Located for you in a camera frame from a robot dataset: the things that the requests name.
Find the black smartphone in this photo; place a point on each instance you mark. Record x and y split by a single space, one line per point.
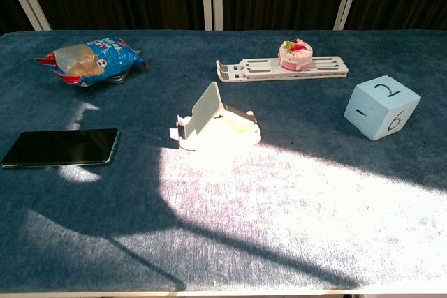
59 147

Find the white folding phone stand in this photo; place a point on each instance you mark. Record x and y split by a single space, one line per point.
223 130

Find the white flat slotted stand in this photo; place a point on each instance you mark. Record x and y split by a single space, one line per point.
258 67

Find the pink toy strawberry cake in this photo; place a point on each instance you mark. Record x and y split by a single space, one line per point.
295 55

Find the blue snack bag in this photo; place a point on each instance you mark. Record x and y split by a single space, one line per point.
91 59

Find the light blue numbered foam cube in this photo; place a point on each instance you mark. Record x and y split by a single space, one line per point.
380 109

